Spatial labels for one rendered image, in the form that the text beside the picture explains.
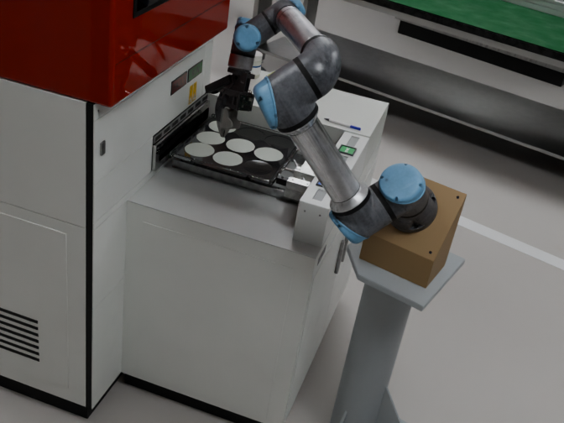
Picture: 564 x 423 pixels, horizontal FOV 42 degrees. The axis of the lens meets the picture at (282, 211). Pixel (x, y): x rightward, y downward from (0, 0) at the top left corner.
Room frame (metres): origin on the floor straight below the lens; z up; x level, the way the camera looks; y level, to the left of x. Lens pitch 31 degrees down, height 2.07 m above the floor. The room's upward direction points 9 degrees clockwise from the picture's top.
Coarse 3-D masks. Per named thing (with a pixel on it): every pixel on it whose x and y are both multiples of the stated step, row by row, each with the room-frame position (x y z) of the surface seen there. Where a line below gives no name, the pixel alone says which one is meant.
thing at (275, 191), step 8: (176, 160) 2.22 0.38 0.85; (184, 160) 2.23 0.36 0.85; (184, 168) 2.22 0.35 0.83; (192, 168) 2.21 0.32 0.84; (200, 168) 2.20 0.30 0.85; (208, 168) 2.20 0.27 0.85; (208, 176) 2.19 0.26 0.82; (216, 176) 2.19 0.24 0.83; (224, 176) 2.18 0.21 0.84; (232, 176) 2.17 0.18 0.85; (232, 184) 2.17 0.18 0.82; (240, 184) 2.17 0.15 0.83; (248, 184) 2.16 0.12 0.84; (256, 184) 2.15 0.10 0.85; (264, 184) 2.16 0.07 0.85; (264, 192) 2.15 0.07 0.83; (272, 192) 2.14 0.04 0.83; (280, 192) 2.13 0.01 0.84; (288, 200) 2.13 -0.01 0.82
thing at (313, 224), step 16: (336, 144) 2.32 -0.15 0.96; (352, 144) 2.35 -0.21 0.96; (352, 160) 2.22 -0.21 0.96; (320, 192) 1.98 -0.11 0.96; (304, 208) 1.90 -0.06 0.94; (320, 208) 1.89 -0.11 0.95; (304, 224) 1.90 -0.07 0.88; (320, 224) 1.88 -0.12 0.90; (304, 240) 1.89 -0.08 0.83; (320, 240) 1.88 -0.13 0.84
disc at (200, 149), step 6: (192, 144) 2.26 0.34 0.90; (198, 144) 2.26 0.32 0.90; (204, 144) 2.27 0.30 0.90; (186, 150) 2.21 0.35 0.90; (192, 150) 2.22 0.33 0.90; (198, 150) 2.22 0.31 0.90; (204, 150) 2.23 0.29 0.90; (210, 150) 2.24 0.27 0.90; (198, 156) 2.18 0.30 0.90; (204, 156) 2.19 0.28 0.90
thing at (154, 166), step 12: (204, 108) 2.51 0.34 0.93; (192, 120) 2.41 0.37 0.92; (204, 120) 2.52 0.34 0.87; (168, 132) 2.24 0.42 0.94; (192, 132) 2.42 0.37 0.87; (156, 144) 2.14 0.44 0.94; (180, 144) 2.32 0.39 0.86; (156, 156) 2.13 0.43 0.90; (168, 156) 2.22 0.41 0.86; (156, 168) 2.14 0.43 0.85
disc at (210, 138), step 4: (204, 132) 2.37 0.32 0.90; (208, 132) 2.37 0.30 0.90; (212, 132) 2.38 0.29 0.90; (196, 136) 2.33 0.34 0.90; (200, 136) 2.33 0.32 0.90; (204, 136) 2.34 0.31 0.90; (208, 136) 2.34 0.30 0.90; (212, 136) 2.35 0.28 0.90; (216, 136) 2.35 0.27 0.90; (220, 136) 2.36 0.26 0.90; (200, 140) 2.30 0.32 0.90; (204, 140) 2.30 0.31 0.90; (208, 140) 2.31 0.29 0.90; (212, 140) 2.31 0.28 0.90; (216, 140) 2.32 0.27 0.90; (220, 140) 2.32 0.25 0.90; (224, 140) 2.33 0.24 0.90
